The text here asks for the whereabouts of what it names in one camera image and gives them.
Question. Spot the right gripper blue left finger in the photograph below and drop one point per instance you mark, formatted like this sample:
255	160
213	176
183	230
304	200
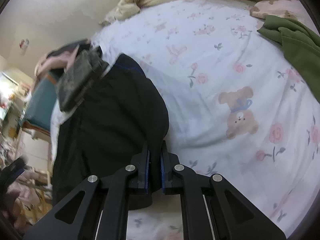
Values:
139	183

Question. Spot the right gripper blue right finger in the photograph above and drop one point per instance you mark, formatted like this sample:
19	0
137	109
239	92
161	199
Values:
170	182

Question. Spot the folded camouflage pants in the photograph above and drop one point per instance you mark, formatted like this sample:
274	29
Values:
87	68

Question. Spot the green garment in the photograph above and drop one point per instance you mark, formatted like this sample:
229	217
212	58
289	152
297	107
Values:
300	46

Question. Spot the black shorts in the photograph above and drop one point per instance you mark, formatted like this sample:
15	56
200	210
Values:
120	114

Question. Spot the white floral bed sheet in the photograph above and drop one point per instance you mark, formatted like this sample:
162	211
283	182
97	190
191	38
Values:
236	106

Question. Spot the pink jacket pile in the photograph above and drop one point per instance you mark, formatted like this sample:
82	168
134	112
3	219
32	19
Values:
63	57

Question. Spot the teal sofa chair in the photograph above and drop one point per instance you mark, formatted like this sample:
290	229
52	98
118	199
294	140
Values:
39	109

